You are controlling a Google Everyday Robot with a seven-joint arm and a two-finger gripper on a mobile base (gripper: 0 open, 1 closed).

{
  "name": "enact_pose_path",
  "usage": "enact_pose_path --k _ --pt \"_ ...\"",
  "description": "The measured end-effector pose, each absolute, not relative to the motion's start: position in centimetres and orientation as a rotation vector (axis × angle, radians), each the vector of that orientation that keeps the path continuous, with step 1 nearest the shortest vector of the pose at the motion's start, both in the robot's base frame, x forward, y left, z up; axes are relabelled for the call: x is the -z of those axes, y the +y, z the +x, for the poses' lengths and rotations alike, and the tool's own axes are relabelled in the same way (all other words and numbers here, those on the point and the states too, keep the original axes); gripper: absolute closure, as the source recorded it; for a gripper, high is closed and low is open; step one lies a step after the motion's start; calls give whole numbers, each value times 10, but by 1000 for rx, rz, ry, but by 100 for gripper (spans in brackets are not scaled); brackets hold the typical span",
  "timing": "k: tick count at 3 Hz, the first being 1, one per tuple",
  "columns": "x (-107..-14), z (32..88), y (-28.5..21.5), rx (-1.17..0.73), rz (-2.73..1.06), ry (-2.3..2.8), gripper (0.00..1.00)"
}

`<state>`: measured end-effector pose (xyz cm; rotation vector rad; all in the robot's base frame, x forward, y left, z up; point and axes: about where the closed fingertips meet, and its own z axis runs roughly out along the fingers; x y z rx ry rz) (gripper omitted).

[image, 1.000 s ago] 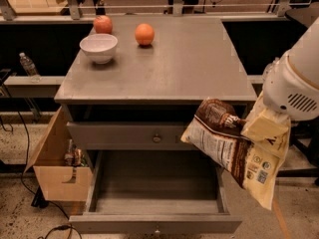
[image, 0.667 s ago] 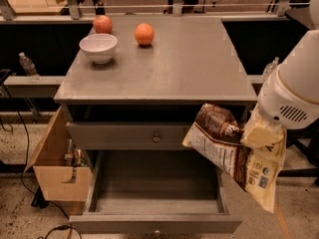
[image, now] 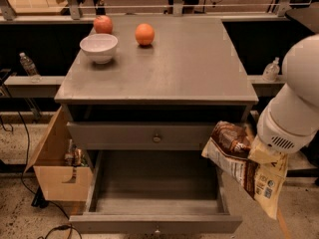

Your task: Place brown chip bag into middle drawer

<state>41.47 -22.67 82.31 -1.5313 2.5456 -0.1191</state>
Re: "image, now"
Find brown chip bag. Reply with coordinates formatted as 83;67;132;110
201;120;288;219

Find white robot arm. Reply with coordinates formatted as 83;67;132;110
251;34;319;163

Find open grey middle drawer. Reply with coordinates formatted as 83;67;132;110
70;150;242;235

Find grey wooden drawer cabinet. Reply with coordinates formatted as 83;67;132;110
54;14;259;171

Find closed grey top drawer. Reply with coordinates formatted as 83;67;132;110
67;122;214;150

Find hand sanitizer bottle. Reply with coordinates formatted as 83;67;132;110
262;57;280;82

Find orange fruit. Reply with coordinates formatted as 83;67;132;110
135;23;155;46

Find snack packets in box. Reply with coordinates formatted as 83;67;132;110
64;139;88;167

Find white bowl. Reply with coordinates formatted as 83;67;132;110
80;34;118;64

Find red apple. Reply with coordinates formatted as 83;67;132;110
93;15;113;34

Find cardboard box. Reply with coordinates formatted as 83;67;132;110
25;109;93;201

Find clear plastic water bottle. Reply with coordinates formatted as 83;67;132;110
19;53;41;83

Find black floor cable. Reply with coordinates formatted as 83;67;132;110
0;83;83;239

